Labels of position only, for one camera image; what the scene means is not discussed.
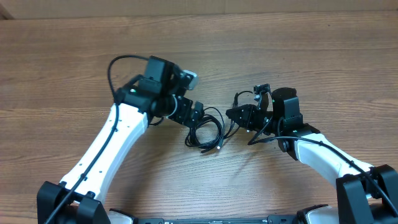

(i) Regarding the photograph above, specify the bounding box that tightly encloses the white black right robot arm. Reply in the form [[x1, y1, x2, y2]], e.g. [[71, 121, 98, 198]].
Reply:
[[226, 85, 397, 223]]

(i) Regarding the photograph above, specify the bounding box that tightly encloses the black USB cable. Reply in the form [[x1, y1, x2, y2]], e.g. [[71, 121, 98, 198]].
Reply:
[[184, 106, 226, 154]]

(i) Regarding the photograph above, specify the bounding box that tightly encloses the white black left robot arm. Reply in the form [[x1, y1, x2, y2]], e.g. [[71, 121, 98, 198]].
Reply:
[[37, 56, 203, 223]]

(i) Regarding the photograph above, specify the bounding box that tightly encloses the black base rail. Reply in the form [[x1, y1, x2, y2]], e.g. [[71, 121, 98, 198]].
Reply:
[[108, 208, 336, 224]]

